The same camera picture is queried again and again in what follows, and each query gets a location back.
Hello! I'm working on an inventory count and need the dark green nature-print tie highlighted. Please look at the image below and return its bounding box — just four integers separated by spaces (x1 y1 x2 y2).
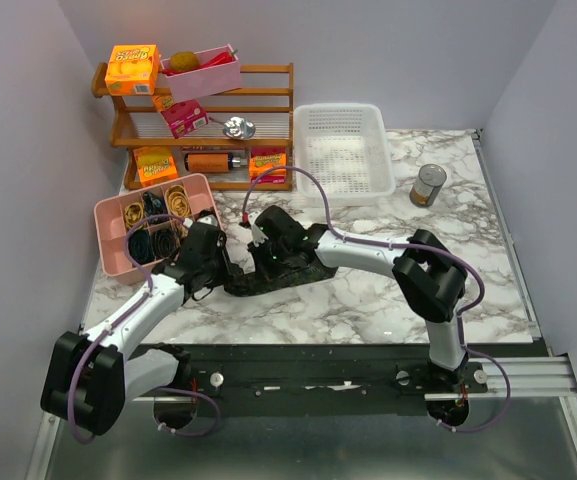
223 263 338 297

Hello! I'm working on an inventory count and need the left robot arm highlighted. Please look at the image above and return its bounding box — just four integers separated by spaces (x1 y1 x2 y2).
40 221 236 444

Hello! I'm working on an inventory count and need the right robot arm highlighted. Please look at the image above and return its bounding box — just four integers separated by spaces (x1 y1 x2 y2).
242 206 468 392

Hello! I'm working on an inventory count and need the rolled black patterned tie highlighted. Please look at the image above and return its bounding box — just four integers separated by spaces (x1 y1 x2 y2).
152 228 179 259

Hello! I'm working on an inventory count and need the pink divided organizer box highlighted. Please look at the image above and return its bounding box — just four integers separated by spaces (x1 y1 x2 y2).
94 173 221 285

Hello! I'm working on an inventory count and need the rolled blue striped tie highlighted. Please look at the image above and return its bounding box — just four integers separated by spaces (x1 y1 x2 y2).
128 229 155 265

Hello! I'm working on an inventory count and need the rolled gold tie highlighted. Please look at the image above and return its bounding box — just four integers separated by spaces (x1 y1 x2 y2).
164 185 191 217

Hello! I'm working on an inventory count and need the rolled dark blue tie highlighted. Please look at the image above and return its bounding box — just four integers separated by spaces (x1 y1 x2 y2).
142 191 167 224

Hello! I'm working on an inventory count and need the rolled yellow tie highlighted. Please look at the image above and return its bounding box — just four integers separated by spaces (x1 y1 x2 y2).
123 201 145 231

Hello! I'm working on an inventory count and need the orange Scrub Mommy box bottom right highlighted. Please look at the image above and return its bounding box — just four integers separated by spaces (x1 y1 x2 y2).
248 146 287 184

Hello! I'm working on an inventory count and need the orange cylindrical bottle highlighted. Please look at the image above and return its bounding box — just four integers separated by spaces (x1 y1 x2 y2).
184 152 247 173

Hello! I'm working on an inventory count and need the wooden shelf rack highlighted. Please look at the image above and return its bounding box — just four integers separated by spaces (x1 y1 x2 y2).
109 63 294 189

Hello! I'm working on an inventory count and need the orange Scrub Daddy box bottom left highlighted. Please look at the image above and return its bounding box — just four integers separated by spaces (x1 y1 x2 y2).
133 146 179 188

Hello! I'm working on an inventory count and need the orange scrub daddy box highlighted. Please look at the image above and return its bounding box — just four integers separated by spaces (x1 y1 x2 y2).
133 146 179 188
105 44 161 96

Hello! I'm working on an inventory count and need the white plastic basket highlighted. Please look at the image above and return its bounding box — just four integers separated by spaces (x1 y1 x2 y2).
293 103 396 206

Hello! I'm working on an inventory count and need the silver metal scoop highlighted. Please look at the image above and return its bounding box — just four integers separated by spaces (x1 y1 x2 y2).
209 116 256 140

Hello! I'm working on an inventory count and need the pink sponge box middle shelf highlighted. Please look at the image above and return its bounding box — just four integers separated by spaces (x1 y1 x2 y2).
152 95 209 139

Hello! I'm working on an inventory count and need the metal tin can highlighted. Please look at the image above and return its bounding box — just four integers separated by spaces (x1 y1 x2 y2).
409 164 447 208

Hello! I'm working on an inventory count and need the pink rectangular tray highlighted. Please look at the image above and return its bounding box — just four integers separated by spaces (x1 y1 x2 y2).
158 44 243 102

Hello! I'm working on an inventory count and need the red chili pepper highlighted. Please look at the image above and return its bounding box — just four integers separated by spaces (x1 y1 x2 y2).
160 50 238 76

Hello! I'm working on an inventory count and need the brown round sponge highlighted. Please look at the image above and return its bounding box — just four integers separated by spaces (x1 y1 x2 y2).
169 51 201 73

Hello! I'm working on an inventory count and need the orange Scrub Daddy box top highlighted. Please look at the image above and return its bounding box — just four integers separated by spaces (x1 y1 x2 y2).
105 44 161 96

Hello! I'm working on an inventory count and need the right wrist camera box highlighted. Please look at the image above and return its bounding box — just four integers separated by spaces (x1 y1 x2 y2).
250 221 268 247

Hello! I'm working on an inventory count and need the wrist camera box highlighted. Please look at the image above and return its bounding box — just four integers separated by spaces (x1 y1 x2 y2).
196 209 219 227
250 221 268 247

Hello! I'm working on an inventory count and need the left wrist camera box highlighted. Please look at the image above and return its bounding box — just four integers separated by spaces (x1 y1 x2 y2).
196 209 219 227

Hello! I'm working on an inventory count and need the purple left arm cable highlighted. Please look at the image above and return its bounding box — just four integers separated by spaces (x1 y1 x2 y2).
66 215 222 445

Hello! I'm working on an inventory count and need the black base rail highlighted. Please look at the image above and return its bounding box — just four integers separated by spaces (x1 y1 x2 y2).
67 342 577 419

